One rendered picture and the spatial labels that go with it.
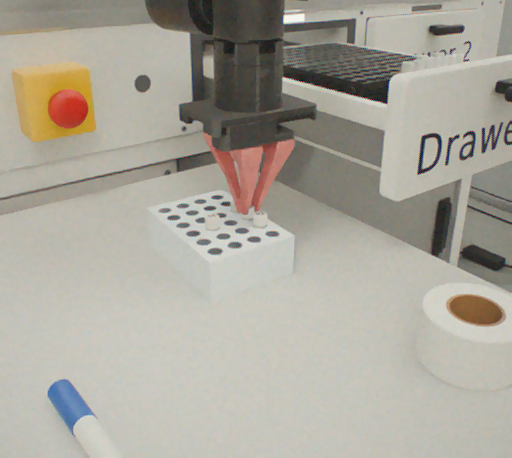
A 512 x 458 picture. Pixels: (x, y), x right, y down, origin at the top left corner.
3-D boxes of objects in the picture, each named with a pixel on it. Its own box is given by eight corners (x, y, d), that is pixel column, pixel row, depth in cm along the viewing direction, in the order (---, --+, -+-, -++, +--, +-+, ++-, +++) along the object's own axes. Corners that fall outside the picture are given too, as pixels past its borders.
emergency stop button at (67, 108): (92, 126, 59) (88, 88, 57) (54, 133, 57) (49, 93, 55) (82, 120, 61) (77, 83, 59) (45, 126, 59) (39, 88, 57)
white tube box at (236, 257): (293, 273, 50) (295, 235, 49) (210, 303, 46) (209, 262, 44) (222, 222, 60) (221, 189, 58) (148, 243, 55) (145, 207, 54)
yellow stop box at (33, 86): (100, 133, 62) (93, 67, 59) (34, 145, 58) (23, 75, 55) (83, 123, 66) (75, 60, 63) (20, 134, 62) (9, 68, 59)
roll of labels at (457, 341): (394, 348, 41) (400, 301, 39) (457, 316, 44) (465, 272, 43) (477, 407, 35) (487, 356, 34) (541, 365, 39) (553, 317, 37)
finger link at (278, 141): (187, 209, 52) (183, 109, 48) (252, 192, 56) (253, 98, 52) (225, 237, 47) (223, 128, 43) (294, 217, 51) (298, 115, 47)
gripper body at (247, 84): (177, 125, 48) (173, 36, 46) (274, 109, 54) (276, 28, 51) (214, 145, 43) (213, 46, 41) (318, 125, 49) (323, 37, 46)
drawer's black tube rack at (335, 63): (459, 117, 69) (467, 64, 66) (358, 144, 59) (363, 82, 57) (333, 85, 85) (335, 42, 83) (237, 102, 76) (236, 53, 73)
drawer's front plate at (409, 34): (476, 70, 106) (485, 9, 102) (370, 90, 91) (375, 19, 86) (468, 69, 108) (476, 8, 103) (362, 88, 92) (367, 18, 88)
